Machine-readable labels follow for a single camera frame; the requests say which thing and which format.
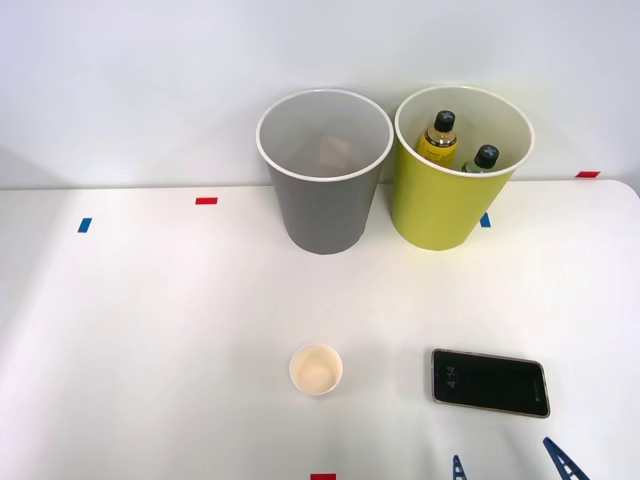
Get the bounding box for yellow bottle with black cap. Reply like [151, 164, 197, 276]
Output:
[417, 109, 461, 171]

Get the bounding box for green bottle with black cap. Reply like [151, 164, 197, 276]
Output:
[460, 144, 502, 175]

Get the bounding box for yellow-green plastic waste bin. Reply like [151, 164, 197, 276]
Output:
[393, 85, 537, 253]

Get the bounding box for black smartphone in clear case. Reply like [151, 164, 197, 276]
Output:
[430, 347, 552, 420]

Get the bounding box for grey plastic waste bin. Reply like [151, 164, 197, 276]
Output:
[255, 88, 395, 257]

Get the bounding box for small pale paper cup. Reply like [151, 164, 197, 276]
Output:
[288, 342, 345, 399]

